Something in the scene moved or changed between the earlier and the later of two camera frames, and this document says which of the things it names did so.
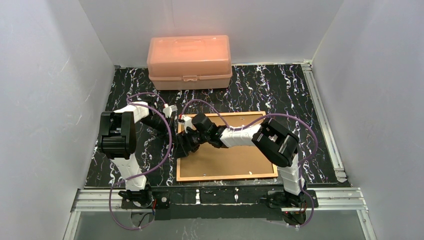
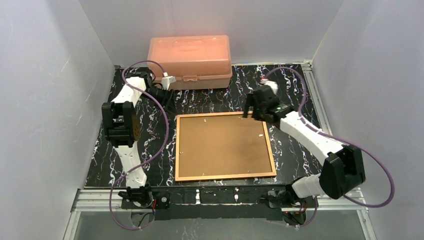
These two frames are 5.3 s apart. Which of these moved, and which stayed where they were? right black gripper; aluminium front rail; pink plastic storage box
Moved: right black gripper
Stayed: aluminium front rail; pink plastic storage box
